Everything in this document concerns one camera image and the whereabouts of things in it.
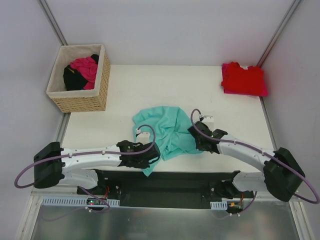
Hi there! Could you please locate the white cable duct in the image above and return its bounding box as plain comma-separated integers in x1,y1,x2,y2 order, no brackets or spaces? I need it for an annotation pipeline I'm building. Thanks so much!
210,200,228,211
42,196,104,208

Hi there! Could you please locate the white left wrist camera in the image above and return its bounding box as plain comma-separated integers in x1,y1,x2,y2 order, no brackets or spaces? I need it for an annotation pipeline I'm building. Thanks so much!
135,129,151,145

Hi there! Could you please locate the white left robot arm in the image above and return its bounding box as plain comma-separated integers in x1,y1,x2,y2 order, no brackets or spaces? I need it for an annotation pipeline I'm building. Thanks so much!
33,140,161,195

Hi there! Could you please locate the left aluminium frame post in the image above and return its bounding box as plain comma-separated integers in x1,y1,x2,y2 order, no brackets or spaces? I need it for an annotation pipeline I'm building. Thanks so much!
37,0,68,46

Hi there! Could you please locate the wicker basket with liner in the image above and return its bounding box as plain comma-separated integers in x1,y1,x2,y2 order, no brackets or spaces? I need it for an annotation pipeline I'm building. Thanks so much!
46,44,111,113

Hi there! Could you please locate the right white cable duct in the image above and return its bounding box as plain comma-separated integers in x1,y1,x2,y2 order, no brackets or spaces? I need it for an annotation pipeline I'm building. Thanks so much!
210,200,228,211

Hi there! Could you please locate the red t shirt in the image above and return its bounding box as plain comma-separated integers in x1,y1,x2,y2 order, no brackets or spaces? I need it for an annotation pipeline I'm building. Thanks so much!
221,61,270,98

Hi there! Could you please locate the teal t shirt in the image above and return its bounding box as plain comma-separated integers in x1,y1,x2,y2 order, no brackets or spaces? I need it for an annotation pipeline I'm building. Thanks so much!
132,106,201,161

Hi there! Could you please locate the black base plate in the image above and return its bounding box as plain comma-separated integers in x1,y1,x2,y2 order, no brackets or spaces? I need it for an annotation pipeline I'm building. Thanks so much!
76,167,255,210

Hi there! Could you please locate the black t shirt in basket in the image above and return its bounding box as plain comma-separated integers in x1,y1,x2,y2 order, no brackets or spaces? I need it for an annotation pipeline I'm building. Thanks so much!
63,64,88,91

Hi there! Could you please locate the right aluminium frame post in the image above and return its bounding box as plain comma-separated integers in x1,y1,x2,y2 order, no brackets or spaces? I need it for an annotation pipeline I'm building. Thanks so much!
256,0,307,68

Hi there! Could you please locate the aluminium frame post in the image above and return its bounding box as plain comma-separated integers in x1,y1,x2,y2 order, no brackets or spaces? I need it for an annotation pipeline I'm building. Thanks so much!
37,0,68,46
256,0,307,68

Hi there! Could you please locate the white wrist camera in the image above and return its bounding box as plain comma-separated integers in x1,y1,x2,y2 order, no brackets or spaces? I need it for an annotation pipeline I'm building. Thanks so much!
135,129,151,145
198,114,215,130

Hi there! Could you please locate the left white cable duct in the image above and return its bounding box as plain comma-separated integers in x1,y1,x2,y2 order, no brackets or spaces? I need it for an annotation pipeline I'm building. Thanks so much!
42,196,104,208

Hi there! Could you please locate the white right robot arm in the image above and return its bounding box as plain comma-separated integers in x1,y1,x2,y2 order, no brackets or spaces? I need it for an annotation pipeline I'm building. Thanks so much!
188,121,305,202

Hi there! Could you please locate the magenta t shirt in basket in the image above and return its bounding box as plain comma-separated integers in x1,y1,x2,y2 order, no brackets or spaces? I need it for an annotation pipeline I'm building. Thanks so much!
70,54,99,90

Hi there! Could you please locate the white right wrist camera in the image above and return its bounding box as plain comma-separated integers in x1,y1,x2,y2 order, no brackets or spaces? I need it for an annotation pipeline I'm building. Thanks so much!
198,114,215,130

